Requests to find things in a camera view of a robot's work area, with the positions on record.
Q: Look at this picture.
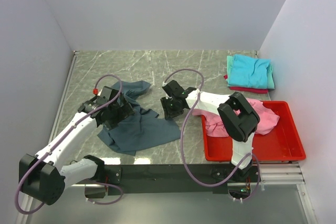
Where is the aluminium extrusion rail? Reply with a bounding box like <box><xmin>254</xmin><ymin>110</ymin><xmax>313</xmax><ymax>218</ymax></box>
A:
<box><xmin>15</xmin><ymin>162</ymin><xmax>307</xmax><ymax>224</ymax></box>

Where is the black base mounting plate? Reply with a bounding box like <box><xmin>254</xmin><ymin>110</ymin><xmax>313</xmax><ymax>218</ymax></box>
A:
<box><xmin>73</xmin><ymin>163</ymin><xmax>263</xmax><ymax>196</ymax></box>

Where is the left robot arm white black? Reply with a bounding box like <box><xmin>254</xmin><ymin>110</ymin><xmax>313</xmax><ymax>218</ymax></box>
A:
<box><xmin>19</xmin><ymin>86</ymin><xmax>134</xmax><ymax>205</ymax></box>

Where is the crimson folded t shirt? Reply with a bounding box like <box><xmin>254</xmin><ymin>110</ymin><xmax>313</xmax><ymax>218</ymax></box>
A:
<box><xmin>229</xmin><ymin>86</ymin><xmax>268</xmax><ymax>94</ymax></box>

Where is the cyan folded t shirt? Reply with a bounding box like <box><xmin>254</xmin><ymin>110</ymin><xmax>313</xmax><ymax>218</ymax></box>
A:
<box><xmin>227</xmin><ymin>54</ymin><xmax>271</xmax><ymax>88</ymax></box>

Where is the red plastic bin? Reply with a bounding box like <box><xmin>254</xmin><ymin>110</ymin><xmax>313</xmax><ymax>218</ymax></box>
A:
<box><xmin>201</xmin><ymin>101</ymin><xmax>306</xmax><ymax>162</ymax></box>

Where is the pink t shirt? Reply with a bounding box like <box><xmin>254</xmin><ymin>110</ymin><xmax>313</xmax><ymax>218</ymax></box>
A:
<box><xmin>192</xmin><ymin>98</ymin><xmax>280</xmax><ymax>137</ymax></box>

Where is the slate blue t shirt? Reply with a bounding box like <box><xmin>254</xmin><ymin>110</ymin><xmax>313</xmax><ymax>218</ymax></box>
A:
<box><xmin>98</xmin><ymin>80</ymin><xmax>181</xmax><ymax>156</ymax></box>

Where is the teal green folded t shirt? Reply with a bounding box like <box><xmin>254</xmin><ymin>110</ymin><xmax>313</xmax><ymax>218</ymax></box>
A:
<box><xmin>226</xmin><ymin>56</ymin><xmax>276</xmax><ymax>90</ymax></box>

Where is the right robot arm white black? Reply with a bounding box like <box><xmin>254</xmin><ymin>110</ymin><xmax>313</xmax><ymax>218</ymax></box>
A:
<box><xmin>160</xmin><ymin>80</ymin><xmax>260</xmax><ymax>171</ymax></box>

